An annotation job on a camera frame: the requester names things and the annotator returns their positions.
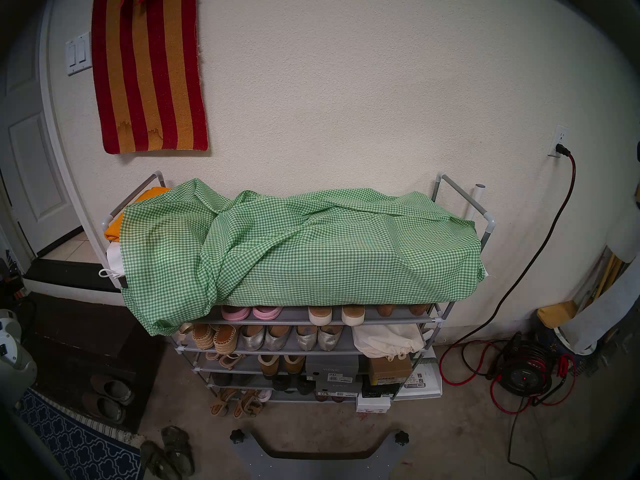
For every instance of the green gingham cloth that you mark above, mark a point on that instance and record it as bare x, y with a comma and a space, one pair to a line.
300, 264

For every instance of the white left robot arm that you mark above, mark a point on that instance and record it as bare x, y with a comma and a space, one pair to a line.
15, 369

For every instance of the white cork-sole shoe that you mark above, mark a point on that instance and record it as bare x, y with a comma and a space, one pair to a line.
320, 315
353, 315

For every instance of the grey metal shoe rack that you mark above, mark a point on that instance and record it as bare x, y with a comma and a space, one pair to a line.
300, 315

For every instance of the pink slip-on shoe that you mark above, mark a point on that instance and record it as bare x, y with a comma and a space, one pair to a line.
267, 312
236, 313

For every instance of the brown suede shoe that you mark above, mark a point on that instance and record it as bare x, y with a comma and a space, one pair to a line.
419, 309
386, 310

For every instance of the silver flat shoe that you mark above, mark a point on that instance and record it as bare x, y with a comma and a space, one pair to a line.
276, 340
306, 340
252, 340
330, 340

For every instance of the woven espadrille shoe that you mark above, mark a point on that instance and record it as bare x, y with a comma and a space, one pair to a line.
203, 336
226, 339

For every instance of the black shoe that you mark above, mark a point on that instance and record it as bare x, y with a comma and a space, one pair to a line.
306, 385
282, 384

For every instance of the tan suede boot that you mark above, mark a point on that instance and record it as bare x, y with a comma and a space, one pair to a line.
269, 366
294, 365

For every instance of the grey Vionic shoebox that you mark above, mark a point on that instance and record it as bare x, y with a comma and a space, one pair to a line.
332, 369
340, 389

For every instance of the brown cardboard shoebox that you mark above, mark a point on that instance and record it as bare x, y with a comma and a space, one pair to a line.
390, 370

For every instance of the white PVC pipe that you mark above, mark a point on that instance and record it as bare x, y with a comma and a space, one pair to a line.
475, 204

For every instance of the black shoebox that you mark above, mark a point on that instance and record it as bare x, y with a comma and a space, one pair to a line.
380, 390

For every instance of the white pink sneaker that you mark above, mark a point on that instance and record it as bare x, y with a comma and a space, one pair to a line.
265, 395

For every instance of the small white shoebox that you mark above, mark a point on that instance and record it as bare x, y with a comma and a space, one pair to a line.
373, 404

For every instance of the white labelled flat box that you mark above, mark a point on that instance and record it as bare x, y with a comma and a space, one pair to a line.
427, 379

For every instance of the orange folded towel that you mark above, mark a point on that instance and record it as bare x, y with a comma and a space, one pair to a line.
114, 229

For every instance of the black knob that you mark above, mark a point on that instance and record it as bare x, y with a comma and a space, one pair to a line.
237, 436
401, 438

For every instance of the red orange striped rug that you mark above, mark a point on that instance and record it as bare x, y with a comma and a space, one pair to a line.
150, 74

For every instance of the tan dustpan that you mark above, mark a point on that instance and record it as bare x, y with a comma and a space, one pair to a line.
556, 314

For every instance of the grey slipper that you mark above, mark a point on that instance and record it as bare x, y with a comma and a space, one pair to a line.
112, 389
104, 409

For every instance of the black doorstep mat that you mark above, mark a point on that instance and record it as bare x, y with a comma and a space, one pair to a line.
60, 274

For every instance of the dark brown wooden step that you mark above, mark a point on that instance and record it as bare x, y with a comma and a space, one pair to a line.
75, 334

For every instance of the leaning wooden sticks bundle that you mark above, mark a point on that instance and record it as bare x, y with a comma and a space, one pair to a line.
607, 276

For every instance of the blue bucket white rim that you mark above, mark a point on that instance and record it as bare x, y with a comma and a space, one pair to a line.
587, 350

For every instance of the blue patterned rug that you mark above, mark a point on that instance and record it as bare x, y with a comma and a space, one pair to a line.
75, 444

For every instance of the white panel door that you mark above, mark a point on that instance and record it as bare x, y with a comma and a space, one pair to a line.
30, 84

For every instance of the grey robot base frame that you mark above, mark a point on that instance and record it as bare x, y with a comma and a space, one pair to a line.
320, 466

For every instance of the white wall outlet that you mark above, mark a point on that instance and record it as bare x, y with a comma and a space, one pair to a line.
560, 136

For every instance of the white light switch plate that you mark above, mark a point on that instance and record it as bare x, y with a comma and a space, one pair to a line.
79, 54

